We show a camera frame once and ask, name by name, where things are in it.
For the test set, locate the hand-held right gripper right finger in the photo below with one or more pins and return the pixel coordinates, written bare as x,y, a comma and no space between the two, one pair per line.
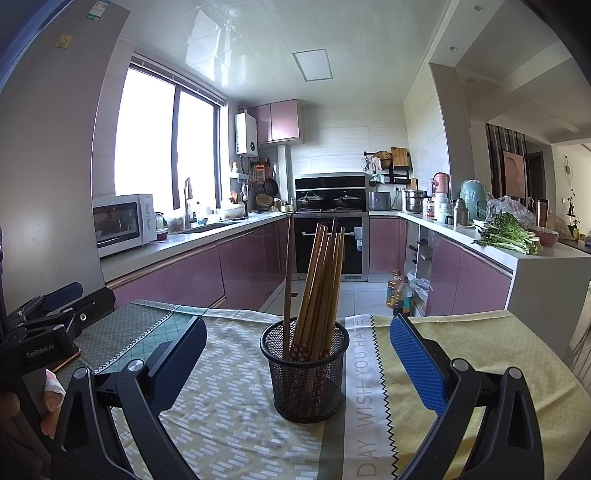
415,360

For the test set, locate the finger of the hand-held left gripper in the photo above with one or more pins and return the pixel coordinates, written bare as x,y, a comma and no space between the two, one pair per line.
94,309
64,295

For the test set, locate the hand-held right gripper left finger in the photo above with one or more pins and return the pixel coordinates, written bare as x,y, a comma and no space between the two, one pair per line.
178,364

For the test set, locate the bunch of wooden chopsticks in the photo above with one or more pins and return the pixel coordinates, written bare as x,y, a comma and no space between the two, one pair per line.
318,286

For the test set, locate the person's left hand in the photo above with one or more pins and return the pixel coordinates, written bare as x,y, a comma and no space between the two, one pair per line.
53,401

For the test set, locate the phone with orange case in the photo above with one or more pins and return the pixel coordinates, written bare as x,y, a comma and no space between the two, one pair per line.
69,359

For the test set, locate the cooking oil bottle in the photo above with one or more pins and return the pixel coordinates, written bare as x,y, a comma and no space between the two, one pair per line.
404,297
393,290

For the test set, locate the patterned green yellow tablecloth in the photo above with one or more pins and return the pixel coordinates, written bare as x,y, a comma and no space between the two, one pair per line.
231,415

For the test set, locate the white microwave oven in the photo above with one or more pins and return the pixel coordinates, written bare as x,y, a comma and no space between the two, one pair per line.
120,224

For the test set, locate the pink kitchen base cabinets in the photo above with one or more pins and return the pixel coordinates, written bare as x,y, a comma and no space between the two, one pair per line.
194,272
461,277

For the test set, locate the built-in black oven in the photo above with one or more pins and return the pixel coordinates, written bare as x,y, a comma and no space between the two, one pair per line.
358,258

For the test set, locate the grey refrigerator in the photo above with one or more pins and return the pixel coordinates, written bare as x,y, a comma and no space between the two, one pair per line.
46,161

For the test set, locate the steel kitchen faucet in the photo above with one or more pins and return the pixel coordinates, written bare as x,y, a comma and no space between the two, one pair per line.
187,203

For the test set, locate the steel thermos flask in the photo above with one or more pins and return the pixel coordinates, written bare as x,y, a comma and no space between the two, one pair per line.
459,213

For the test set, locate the leafy green vegetables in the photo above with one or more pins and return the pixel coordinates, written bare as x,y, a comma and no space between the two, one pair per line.
508,233

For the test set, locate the steel stockpot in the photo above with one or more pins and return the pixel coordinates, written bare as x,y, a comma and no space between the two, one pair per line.
415,202

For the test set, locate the silver countertop appliance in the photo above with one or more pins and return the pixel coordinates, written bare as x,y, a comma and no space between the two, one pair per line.
379,201

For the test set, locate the green air fryer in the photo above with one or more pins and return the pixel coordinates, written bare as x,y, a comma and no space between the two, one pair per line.
473,198

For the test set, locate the black lidded pot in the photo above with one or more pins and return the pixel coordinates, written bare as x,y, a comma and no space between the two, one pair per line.
347,201
310,202

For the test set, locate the kitchen window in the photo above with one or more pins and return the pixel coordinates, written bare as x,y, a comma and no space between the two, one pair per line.
147,138

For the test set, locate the pink kettle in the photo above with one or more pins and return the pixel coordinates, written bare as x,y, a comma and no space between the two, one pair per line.
441,183

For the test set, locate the pink bowl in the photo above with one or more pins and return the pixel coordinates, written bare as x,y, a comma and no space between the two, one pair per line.
545,237

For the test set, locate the clear plastic bag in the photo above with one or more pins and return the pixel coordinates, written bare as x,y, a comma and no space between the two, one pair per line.
510,207

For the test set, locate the dark tumbler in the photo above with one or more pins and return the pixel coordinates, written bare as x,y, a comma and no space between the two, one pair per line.
542,212

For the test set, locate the black range hood stove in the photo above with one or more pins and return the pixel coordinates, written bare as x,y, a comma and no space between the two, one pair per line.
330,182

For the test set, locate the hanging frying pan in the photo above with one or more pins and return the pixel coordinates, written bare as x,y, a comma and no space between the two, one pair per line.
271,187

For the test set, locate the wooden cutting board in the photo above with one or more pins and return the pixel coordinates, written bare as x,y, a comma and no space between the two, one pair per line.
400,157

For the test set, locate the square ceiling light panel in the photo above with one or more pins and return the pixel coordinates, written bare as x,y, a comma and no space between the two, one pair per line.
313,65

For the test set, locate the black wall rack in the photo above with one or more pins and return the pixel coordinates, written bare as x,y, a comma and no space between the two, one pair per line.
392,175

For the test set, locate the pink wall picture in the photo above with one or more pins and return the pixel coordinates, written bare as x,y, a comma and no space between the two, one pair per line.
514,174

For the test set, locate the striped wall panel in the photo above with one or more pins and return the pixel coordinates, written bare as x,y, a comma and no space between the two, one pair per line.
494,157

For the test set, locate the white wall water heater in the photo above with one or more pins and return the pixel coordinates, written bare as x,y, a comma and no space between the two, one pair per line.
245,134

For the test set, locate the wall clock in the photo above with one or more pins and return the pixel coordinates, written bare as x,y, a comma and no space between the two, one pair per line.
569,168

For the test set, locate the pink wall cabinet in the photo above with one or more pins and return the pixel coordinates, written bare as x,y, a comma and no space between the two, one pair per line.
277,121

